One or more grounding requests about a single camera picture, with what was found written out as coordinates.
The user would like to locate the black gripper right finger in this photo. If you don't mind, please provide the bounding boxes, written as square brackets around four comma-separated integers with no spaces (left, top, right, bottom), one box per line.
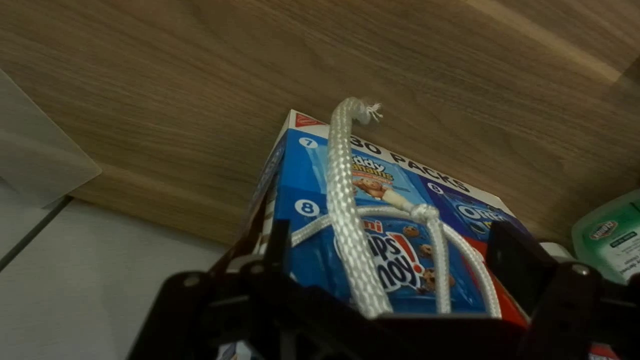
[486,219,607,360]

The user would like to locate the clear plastic square sheet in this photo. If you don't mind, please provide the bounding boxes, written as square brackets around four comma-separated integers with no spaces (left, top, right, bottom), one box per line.
[0,68,102,209]

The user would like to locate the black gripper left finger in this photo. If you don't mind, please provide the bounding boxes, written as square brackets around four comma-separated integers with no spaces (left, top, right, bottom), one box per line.
[127,219,363,360]

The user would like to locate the white cups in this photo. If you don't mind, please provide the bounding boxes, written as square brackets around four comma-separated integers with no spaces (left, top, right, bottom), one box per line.
[571,188,640,286]

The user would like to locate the thick braided white rope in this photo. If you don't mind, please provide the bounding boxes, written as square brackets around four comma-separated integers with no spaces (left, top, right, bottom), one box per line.
[327,96,396,320]

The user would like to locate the blue snack pack cardboard box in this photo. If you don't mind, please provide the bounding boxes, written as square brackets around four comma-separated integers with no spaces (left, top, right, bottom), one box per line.
[248,109,537,360]

